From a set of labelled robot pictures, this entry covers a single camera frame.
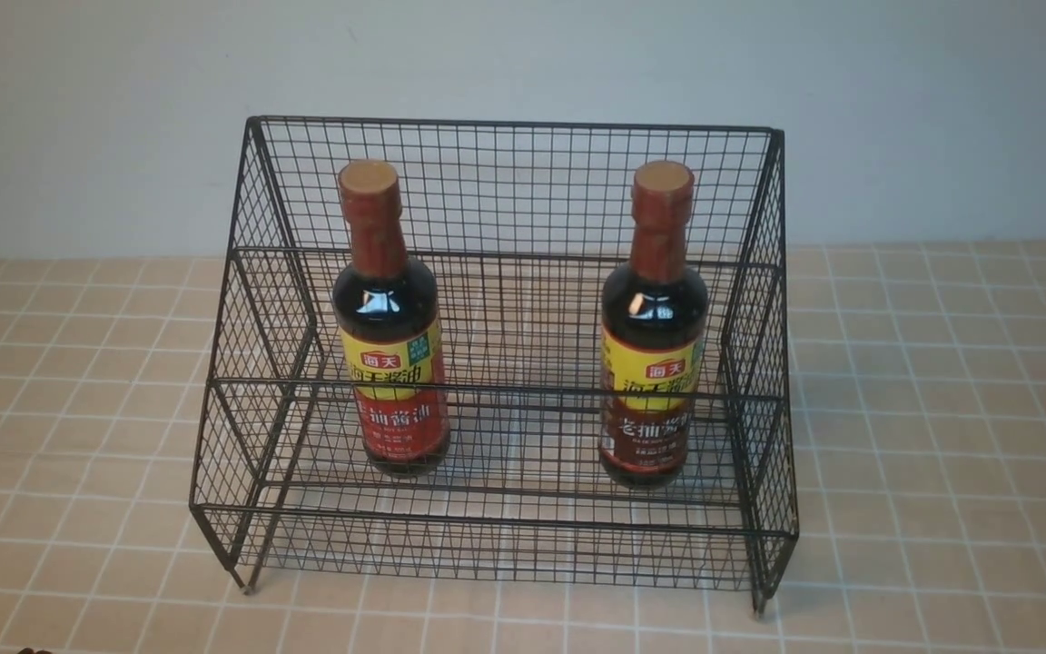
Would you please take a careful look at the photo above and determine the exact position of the soy sauce bottle red label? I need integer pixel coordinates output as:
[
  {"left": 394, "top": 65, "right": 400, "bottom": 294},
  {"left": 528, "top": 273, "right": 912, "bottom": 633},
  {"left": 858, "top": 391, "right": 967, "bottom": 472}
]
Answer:
[{"left": 331, "top": 160, "right": 451, "bottom": 479}]

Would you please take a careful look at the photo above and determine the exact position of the black wire mesh shelf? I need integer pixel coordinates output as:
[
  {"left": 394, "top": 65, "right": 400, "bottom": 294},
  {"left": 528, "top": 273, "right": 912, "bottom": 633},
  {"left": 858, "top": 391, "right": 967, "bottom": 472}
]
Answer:
[{"left": 188, "top": 115, "right": 800, "bottom": 617}]

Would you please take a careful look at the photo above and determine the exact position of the soy sauce bottle brown label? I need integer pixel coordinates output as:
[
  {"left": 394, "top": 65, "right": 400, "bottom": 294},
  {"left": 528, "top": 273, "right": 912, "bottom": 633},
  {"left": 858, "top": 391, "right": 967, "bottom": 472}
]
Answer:
[{"left": 597, "top": 161, "right": 709, "bottom": 489}]

